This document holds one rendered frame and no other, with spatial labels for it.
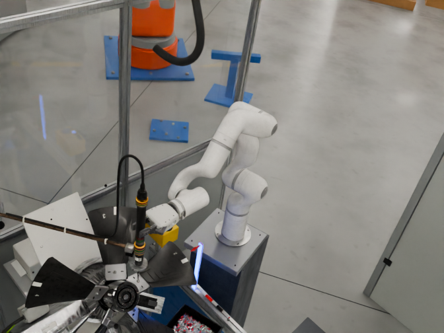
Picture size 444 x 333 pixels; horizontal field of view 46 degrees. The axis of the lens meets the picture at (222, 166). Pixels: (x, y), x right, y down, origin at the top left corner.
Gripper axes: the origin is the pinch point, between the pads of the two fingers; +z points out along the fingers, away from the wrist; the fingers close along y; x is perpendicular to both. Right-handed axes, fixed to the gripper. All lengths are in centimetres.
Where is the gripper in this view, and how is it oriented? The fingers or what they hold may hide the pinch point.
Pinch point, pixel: (140, 228)
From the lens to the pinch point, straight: 195.8
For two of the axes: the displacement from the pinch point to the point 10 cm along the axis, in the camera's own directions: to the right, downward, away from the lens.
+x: 1.4, -7.6, -6.3
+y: -6.8, -5.4, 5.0
